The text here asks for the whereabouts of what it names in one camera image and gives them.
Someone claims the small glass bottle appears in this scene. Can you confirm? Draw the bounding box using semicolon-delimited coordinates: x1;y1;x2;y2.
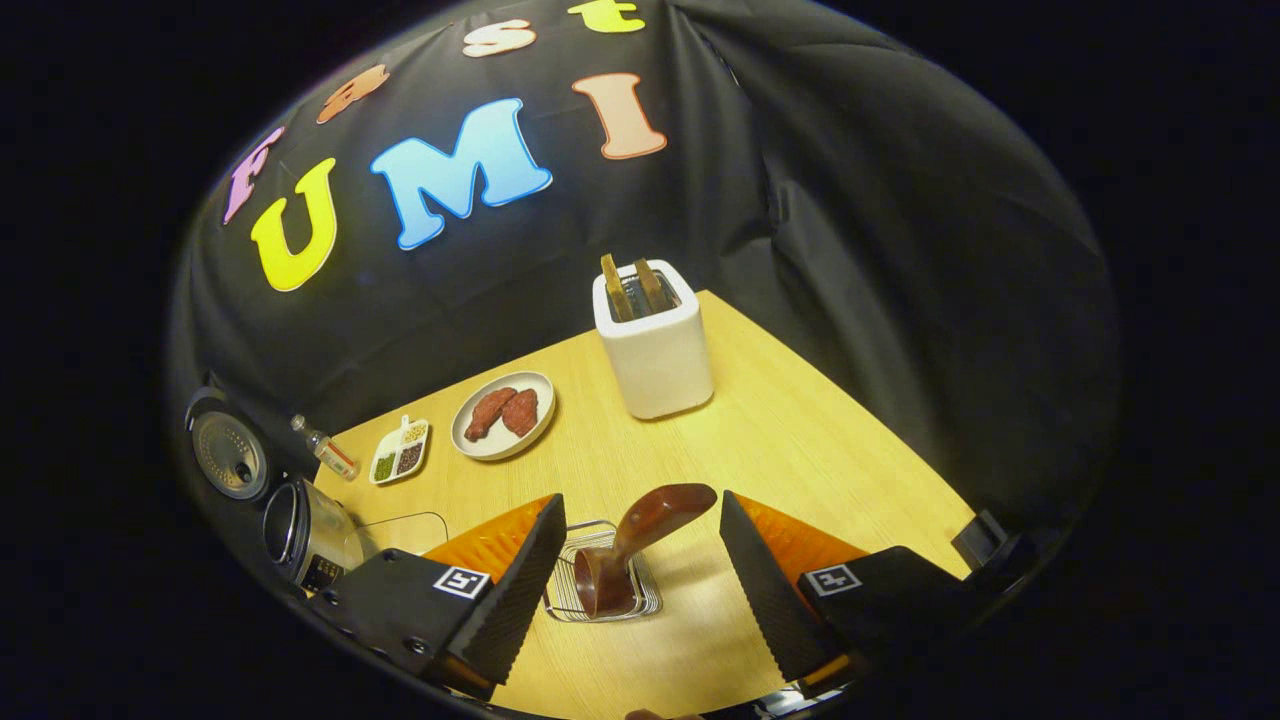
290;414;362;483

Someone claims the round white plate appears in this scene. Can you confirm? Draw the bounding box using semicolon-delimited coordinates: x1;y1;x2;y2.
450;371;558;462

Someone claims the dark grey rice cooker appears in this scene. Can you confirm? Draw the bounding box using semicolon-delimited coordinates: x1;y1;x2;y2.
184;387;367;594

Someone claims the brown toast slice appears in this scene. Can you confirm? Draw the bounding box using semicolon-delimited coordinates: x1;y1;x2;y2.
634;259;670;315
600;253;634;323

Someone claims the white toaster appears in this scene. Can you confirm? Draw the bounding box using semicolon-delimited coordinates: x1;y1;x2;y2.
592;260;716;421

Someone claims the black backdrop cloth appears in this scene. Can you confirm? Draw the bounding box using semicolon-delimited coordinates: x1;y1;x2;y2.
170;0;1121;531

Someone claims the red meat piece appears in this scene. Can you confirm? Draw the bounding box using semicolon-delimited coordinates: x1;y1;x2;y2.
463;387;519;443
500;389;541;438

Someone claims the white divided grain dish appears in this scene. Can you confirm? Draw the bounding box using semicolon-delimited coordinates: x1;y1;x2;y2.
369;413;433;487

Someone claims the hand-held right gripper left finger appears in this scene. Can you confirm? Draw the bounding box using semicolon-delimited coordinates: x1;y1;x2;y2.
310;492;569;701

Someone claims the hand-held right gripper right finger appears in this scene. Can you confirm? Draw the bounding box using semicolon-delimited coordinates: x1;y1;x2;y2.
718;489;988;691

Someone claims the brown wooden spoon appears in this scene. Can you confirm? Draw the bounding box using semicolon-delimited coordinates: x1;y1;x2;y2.
573;483;719;619

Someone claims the clear plastic rice box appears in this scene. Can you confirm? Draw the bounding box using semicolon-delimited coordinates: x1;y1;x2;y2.
344;511;452;562

